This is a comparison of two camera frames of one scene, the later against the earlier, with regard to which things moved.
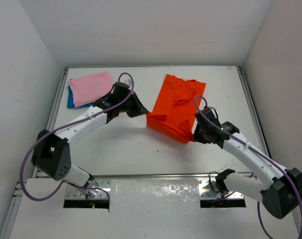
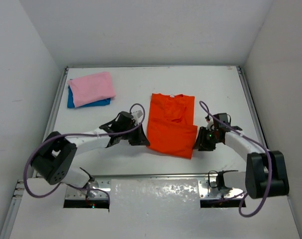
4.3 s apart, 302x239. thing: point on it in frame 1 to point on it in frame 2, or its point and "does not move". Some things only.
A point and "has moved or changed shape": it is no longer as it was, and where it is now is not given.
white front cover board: x=144 y=208 does not move
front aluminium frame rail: x=150 y=176 does not move
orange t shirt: x=173 y=114 has moved or changed shape
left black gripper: x=132 y=105 to x=137 y=136
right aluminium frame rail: x=258 y=123 does not move
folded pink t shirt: x=86 y=89 does not move
